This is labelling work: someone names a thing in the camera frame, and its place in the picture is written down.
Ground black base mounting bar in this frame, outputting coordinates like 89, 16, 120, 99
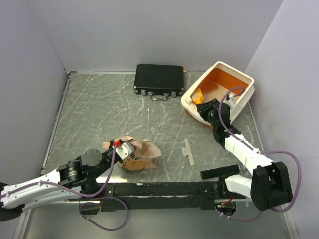
69, 181, 247, 212

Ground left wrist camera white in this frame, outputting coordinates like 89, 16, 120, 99
112, 141, 135, 162

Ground pink cat litter bag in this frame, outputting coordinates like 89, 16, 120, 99
116, 135, 161, 171

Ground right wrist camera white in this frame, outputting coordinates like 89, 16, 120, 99
224, 93, 238, 109

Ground black carrying case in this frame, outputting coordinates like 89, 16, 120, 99
133, 64, 184, 101

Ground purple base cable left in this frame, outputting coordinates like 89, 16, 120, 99
78, 196, 129, 230

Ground yellow plastic litter scoop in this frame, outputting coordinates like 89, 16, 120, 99
191, 88, 204, 105

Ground clean litter granules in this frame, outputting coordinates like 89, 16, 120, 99
203, 83, 228, 103

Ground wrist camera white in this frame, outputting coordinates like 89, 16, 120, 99
224, 93, 238, 109
112, 141, 135, 162

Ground cream orange litter box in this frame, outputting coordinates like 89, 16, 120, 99
180, 61, 255, 125

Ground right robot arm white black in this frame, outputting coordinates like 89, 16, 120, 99
196, 99, 293, 211

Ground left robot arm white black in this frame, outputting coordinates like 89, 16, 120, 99
0, 147, 123, 222

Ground beige bag sealing clip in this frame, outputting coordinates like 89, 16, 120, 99
182, 138, 195, 166

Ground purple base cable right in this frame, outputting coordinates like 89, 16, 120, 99
215, 196, 264, 222

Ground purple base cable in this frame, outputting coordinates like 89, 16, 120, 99
78, 196, 129, 230
215, 196, 264, 222

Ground black speckled microphone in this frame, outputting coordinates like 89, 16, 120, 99
199, 164, 240, 180

